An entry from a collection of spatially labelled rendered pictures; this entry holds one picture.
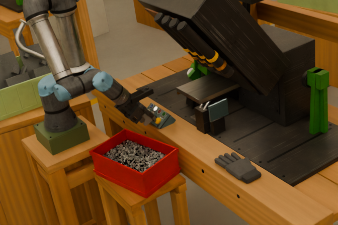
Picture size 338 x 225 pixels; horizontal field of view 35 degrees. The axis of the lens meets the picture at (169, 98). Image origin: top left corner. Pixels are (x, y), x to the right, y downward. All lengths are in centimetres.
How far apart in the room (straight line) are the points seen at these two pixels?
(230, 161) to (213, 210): 126
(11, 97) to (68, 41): 73
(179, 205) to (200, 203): 109
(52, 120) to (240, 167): 89
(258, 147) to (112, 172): 60
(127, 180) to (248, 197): 51
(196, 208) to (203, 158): 121
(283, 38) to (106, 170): 91
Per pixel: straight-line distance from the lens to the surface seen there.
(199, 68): 236
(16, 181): 312
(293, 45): 220
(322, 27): 238
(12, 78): 316
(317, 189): 200
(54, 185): 244
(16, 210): 322
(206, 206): 333
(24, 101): 301
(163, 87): 273
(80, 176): 250
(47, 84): 239
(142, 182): 210
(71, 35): 235
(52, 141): 242
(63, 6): 229
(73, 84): 220
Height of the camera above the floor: 210
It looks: 27 degrees down
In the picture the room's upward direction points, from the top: 8 degrees counter-clockwise
